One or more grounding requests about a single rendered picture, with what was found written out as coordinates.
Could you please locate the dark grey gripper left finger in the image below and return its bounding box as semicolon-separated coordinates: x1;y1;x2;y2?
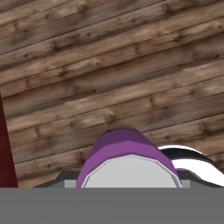
34;170;82;189

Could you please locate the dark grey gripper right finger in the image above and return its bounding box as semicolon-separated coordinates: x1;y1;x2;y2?
176;169;224;189

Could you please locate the white and black round object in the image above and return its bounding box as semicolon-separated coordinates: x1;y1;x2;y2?
157;144;224;187

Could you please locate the dark red cabinet panel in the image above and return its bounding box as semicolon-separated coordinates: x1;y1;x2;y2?
0;92;19;189

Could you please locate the purple soda can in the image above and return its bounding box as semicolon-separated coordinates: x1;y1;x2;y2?
75;127;184;189

